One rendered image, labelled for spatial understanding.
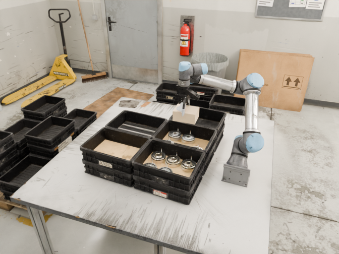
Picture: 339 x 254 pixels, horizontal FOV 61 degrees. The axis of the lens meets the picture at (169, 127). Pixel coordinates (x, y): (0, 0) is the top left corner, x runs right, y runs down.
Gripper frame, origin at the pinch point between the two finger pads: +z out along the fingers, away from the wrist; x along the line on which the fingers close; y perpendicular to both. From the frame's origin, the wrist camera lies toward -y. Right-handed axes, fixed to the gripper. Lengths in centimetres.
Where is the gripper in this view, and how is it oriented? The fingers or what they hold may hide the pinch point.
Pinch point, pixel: (185, 112)
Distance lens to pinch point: 202.8
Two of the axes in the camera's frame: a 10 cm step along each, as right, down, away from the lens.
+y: -9.5, -1.7, 2.7
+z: 0.0, 8.6, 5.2
